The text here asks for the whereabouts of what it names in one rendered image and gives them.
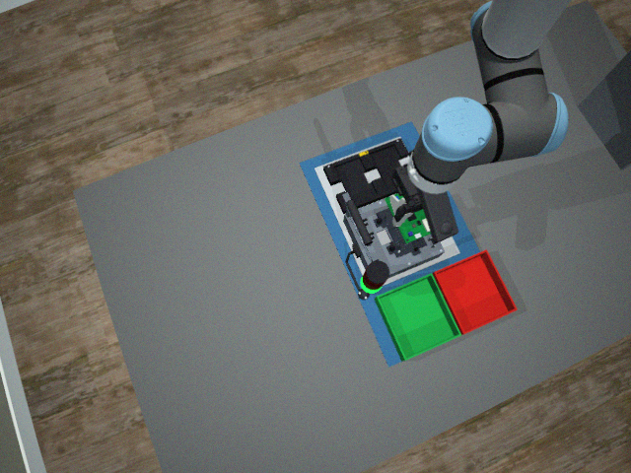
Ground green circuit board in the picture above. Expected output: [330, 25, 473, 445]
[385, 196, 430, 243]

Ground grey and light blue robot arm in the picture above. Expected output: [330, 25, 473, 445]
[407, 0, 572, 242]

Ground red bin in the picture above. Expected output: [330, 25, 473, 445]
[433, 249, 517, 335]

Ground green bin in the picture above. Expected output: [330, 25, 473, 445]
[375, 273, 461, 361]

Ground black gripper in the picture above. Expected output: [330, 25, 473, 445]
[389, 164, 423, 227]

